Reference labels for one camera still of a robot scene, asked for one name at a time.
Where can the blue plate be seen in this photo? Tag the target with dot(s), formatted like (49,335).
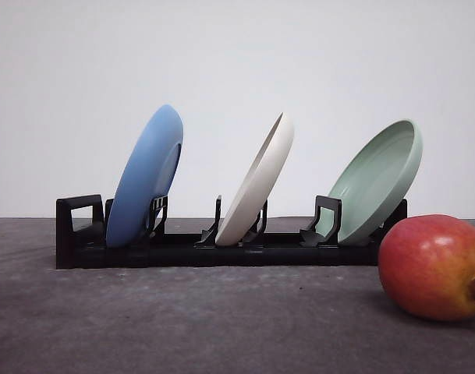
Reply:
(145,176)

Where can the black plastic dish rack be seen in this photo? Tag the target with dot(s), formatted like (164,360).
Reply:
(81,240)

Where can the red yellow pomegranate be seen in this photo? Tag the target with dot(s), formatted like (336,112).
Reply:
(426,264)

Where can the white plate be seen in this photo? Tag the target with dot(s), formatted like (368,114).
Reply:
(251,196)

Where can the light green plate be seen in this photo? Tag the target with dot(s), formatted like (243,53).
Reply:
(373,183)

